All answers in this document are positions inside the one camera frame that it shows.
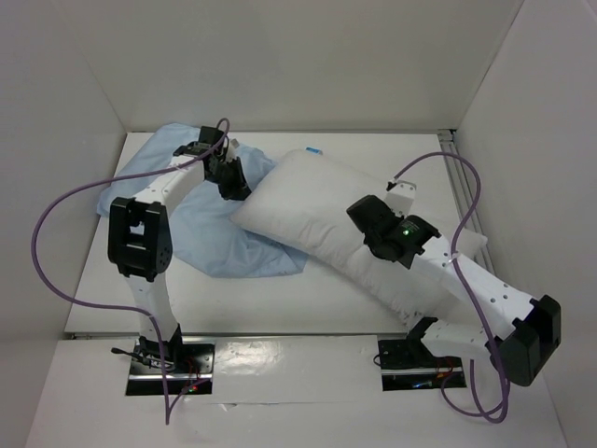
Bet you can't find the purple cable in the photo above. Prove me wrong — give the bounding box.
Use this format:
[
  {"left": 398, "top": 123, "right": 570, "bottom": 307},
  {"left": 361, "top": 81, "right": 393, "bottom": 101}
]
[
  {"left": 394, "top": 152, "right": 511, "bottom": 424},
  {"left": 30, "top": 118, "right": 231, "bottom": 426}
]

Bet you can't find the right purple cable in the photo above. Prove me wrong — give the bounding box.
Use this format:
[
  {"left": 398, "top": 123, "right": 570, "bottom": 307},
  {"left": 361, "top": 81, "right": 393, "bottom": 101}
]
[{"left": 394, "top": 152, "right": 511, "bottom": 424}]

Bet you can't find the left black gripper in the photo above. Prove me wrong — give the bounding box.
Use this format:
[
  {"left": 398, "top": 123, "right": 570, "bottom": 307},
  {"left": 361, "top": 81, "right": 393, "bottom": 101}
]
[{"left": 206, "top": 157, "right": 255, "bottom": 203}]

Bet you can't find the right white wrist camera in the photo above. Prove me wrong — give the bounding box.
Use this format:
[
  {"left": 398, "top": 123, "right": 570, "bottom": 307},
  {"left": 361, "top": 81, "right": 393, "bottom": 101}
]
[{"left": 383, "top": 180, "right": 417, "bottom": 217}]

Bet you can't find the light blue pillowcase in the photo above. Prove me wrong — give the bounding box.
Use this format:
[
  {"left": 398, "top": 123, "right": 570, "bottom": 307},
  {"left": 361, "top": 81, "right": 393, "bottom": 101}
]
[{"left": 118, "top": 123, "right": 308, "bottom": 278}]

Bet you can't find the white pillow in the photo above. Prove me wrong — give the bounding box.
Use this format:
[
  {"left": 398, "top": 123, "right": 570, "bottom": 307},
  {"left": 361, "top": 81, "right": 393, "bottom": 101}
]
[{"left": 231, "top": 149, "right": 474, "bottom": 326}]

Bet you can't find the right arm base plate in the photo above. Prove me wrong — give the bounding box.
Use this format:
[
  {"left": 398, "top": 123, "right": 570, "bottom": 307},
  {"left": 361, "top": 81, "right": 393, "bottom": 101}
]
[{"left": 373, "top": 336, "right": 466, "bottom": 391}]

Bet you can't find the blue white pillow tag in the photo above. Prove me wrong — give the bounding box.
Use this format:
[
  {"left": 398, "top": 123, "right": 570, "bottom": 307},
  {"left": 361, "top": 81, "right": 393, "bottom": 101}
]
[{"left": 305, "top": 147, "right": 323, "bottom": 155}]

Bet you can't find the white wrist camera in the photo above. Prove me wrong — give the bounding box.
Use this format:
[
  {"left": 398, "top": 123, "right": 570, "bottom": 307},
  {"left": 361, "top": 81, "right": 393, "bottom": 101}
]
[
  {"left": 383, "top": 180, "right": 417, "bottom": 217},
  {"left": 222, "top": 138, "right": 240, "bottom": 162}
]

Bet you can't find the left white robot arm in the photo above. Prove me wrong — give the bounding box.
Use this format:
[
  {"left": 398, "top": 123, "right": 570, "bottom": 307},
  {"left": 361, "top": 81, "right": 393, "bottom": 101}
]
[{"left": 107, "top": 119, "right": 251, "bottom": 372}]

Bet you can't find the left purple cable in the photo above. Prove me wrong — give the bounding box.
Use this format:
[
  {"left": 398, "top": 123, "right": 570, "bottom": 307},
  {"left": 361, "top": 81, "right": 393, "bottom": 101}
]
[{"left": 30, "top": 118, "right": 231, "bottom": 426}]

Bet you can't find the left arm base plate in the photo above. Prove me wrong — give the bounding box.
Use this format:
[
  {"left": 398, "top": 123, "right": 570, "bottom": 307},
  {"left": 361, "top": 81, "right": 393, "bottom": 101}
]
[{"left": 124, "top": 338, "right": 215, "bottom": 397}]

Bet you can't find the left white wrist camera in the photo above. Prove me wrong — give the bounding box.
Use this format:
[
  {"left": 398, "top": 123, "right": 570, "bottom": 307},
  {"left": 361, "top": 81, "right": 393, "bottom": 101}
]
[{"left": 222, "top": 138, "right": 240, "bottom": 162}]

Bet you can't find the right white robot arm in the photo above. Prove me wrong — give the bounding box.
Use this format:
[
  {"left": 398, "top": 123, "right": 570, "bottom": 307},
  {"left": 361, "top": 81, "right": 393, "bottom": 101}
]
[{"left": 347, "top": 195, "right": 562, "bottom": 386}]

